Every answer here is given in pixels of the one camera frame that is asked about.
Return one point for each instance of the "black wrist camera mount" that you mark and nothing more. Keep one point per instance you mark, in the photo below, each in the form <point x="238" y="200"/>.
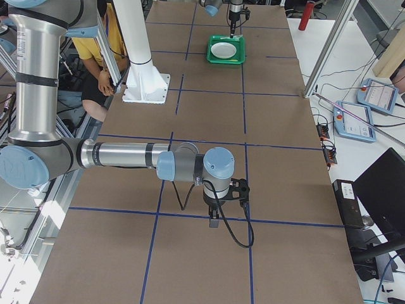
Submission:
<point x="239" y="190"/>

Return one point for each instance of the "grey aluminium frame post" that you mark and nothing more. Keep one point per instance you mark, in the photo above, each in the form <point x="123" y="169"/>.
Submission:
<point x="337" y="29"/>

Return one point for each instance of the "white round plate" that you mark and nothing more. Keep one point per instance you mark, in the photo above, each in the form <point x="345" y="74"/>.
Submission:
<point x="223" y="50"/>

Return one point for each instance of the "red cylindrical bottle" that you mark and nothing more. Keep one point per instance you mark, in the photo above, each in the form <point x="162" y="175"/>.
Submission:
<point x="306" y="15"/>

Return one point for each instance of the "near blue teach pendant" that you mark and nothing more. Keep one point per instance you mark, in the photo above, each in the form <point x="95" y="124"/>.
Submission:
<point x="349" y="127"/>

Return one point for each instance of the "translucent white plastic fork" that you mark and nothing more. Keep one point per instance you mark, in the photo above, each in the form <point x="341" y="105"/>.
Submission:
<point x="234" y="38"/>

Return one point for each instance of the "blue teach pendant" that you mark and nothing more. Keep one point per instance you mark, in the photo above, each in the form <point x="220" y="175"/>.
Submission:
<point x="378" y="96"/>
<point x="349" y="127"/>

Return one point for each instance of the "orange black power strip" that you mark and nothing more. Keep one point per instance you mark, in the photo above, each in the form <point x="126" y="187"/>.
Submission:
<point x="328" y="147"/>

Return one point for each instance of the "person in yellow shirt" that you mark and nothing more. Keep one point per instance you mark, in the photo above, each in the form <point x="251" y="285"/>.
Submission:
<point x="97" y="84"/>

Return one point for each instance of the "green plastic tray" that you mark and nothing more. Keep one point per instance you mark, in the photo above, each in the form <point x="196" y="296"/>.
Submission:
<point x="240" y="54"/>

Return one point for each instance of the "black desktop box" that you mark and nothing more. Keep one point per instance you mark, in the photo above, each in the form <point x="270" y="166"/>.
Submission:
<point x="347" y="202"/>

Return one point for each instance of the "black computer monitor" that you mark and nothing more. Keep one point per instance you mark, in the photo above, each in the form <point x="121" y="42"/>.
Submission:
<point x="380" y="189"/>

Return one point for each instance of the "far blue teach pendant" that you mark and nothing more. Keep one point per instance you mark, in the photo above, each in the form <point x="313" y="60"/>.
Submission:
<point x="378" y="96"/>

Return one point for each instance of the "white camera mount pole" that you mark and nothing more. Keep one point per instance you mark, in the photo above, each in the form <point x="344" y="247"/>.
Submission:
<point x="133" y="28"/>

